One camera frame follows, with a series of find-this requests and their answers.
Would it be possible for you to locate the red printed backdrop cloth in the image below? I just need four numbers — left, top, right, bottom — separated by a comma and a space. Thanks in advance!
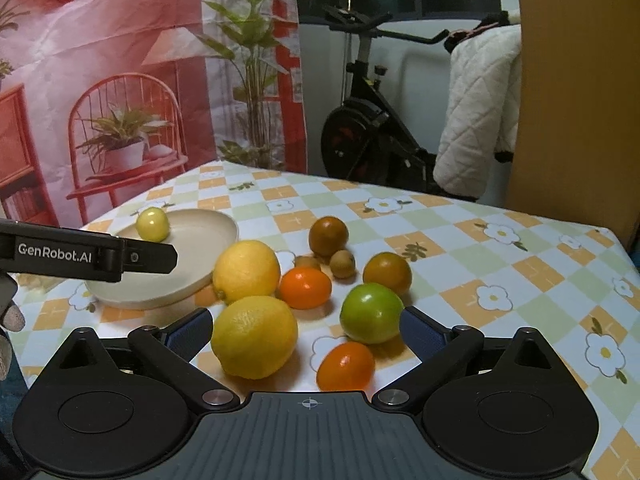
0, 0, 308, 228

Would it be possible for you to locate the black exercise bike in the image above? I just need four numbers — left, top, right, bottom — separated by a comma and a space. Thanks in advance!
320, 4, 451, 196

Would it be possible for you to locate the black fuzzy garment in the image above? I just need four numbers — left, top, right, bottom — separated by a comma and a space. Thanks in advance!
444, 10, 522, 53

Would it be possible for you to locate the dark orange mandarin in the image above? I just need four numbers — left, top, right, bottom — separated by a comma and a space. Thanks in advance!
308, 215, 350, 258

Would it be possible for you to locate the yellow lemon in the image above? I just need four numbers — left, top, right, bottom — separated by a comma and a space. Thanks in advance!
212, 240, 282, 306
210, 295, 299, 380

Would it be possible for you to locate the small yellow-green round fruit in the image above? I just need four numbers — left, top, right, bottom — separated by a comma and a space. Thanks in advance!
136, 206, 171, 242

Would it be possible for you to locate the checked floral tablecloth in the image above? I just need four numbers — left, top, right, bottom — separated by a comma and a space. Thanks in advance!
10, 160, 640, 480

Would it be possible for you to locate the beige ceramic plate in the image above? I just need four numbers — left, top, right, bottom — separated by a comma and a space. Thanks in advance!
84, 208, 240, 311

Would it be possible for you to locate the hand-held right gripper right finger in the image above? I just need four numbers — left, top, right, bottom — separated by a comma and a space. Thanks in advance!
372, 306, 593, 415

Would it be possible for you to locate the bright orange kumquat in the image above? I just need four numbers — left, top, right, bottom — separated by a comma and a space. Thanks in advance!
316, 341, 377, 392
278, 266, 333, 311

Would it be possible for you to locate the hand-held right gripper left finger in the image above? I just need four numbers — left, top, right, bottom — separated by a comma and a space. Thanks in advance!
47, 308, 241, 415

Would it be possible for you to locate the person's left hand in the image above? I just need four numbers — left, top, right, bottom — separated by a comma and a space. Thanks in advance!
0, 274, 27, 382

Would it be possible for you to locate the green apple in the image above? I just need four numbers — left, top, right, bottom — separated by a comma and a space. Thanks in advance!
339, 282, 405, 345

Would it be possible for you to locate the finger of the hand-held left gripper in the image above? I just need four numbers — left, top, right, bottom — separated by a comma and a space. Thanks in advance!
120, 240, 178, 276

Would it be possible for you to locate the white quilted blanket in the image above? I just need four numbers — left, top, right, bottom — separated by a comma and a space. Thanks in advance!
432, 25, 522, 203

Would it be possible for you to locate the wooden board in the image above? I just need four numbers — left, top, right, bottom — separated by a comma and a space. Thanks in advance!
505, 0, 640, 256

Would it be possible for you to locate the greenish orange mandarin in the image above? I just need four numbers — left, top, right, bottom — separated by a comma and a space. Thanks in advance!
362, 251, 413, 297

